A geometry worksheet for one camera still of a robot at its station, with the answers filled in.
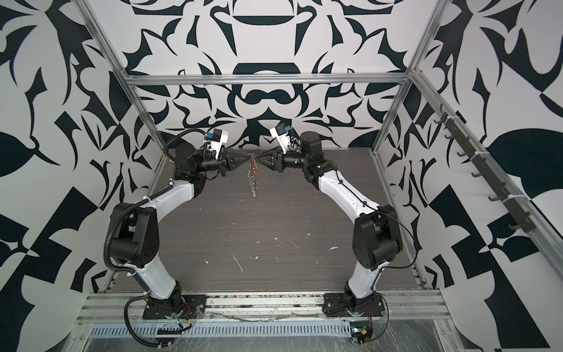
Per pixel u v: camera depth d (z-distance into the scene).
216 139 0.67
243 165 0.74
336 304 0.74
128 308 0.67
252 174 0.74
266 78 0.91
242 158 0.74
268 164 0.73
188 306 0.73
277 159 0.69
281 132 0.68
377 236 0.47
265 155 0.72
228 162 0.71
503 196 0.51
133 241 0.48
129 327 0.68
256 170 0.76
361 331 0.71
